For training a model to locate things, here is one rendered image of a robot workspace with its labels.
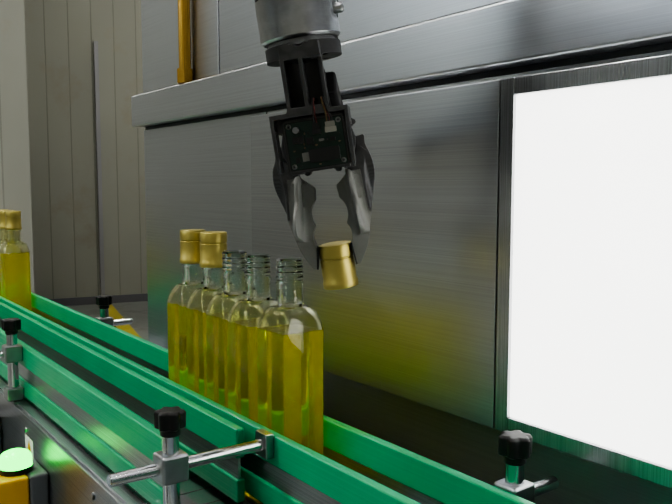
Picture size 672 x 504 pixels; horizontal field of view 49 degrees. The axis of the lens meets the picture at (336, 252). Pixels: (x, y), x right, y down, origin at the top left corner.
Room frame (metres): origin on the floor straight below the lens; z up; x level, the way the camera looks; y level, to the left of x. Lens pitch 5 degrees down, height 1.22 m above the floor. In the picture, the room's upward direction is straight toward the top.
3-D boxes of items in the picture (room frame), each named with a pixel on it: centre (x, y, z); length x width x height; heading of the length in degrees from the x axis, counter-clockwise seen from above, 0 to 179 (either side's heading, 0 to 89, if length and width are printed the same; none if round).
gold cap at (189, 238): (0.98, 0.19, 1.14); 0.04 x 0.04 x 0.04
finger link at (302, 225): (0.72, 0.03, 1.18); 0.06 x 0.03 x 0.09; 177
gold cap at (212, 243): (0.94, 0.15, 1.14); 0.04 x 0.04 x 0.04
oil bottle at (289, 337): (0.80, 0.05, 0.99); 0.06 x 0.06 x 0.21; 37
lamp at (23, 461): (1.01, 0.44, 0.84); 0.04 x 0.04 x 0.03
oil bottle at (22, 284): (1.74, 0.75, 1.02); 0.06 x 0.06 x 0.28; 37
